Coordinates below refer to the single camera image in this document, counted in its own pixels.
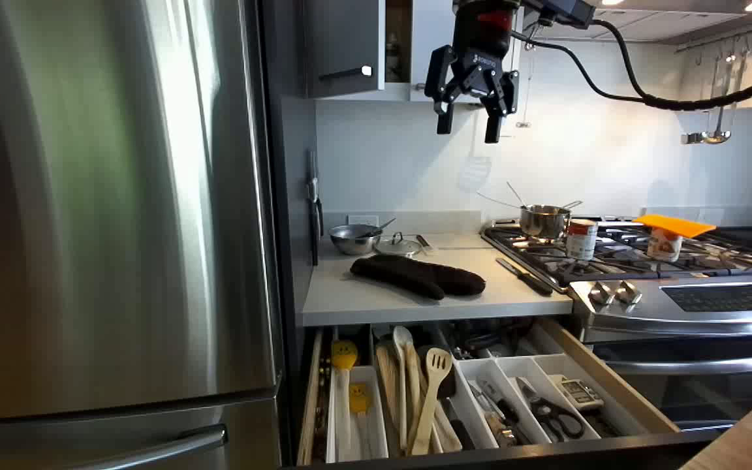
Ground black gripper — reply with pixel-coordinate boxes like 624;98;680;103
423;0;522;145

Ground wooden kitchen drawer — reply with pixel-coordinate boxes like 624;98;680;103
292;315;684;470

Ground plain black scissors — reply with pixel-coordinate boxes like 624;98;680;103
527;388;590;443

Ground steel saucepan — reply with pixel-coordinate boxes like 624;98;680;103
517;201;585;246

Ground glass pot lid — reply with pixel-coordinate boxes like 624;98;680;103
373;230;436;261

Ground small steel bowl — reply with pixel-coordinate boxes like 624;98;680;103
329;216;396;259

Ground steel range hood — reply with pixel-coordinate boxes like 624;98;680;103
594;0;752;47

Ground steel stove knob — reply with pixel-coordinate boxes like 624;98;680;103
614;277;644;307
588;277;618;311

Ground white cup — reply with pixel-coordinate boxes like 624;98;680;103
648;228;685;264

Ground hanging steel ladle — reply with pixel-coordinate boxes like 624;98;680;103
700;49;736;145

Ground wooden spoon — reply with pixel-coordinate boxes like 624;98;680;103
388;323;420;453

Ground white organizer tray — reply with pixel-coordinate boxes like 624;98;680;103
320;344;657;465

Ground yellow head spatula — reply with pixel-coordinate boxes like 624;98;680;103
329;336;362;465

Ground flat wooden spatula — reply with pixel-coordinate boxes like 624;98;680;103
371;340;407;451

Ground stainless gas stove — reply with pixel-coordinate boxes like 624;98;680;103
477;216;752;439

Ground white digital timer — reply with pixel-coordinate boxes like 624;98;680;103
555;370;611;416

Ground stainless steel refrigerator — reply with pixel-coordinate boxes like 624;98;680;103
0;0;289;470

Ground light wooden board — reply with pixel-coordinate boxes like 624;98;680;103
678;384;752;470

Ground white wall cabinet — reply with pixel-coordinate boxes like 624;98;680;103
307;0;538;103

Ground long steel utensil handle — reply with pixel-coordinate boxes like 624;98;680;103
500;177;529;212

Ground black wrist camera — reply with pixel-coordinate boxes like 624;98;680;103
517;0;597;30

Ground steel cabinet handle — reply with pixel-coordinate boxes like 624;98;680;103
316;59;379;84

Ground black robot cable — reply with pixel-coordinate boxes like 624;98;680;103
508;13;752;114

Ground wall mounted kitchen knife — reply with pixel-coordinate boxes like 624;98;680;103
303;145;326;268

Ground black handled paring knife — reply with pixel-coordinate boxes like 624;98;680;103
477;376;527;439

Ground steel oven door handle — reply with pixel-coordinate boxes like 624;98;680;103
602;349;752;379

